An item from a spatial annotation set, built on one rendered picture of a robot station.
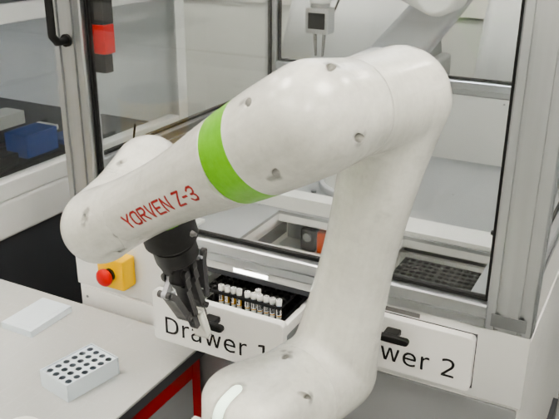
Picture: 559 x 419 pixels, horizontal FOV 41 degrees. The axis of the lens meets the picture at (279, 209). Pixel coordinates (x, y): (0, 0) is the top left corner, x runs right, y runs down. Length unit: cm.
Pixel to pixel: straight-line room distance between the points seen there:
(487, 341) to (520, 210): 25
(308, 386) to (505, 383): 54
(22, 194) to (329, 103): 151
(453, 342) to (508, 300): 13
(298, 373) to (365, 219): 22
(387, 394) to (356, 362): 49
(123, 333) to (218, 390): 77
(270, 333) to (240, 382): 45
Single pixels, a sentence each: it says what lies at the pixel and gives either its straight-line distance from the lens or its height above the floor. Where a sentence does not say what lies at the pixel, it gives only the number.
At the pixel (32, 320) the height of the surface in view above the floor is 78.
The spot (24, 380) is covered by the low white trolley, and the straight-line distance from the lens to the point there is 159.
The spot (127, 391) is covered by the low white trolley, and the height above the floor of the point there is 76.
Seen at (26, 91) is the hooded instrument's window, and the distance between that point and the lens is 211.
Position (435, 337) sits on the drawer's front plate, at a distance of 139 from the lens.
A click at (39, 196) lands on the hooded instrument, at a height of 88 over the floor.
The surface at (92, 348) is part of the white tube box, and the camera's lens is 159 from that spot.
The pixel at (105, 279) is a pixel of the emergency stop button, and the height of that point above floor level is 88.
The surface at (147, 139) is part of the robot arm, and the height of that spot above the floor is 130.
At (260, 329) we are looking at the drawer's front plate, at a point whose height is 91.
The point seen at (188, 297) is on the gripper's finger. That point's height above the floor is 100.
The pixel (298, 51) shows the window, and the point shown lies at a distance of 135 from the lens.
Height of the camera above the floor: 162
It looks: 22 degrees down
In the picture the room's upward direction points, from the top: straight up
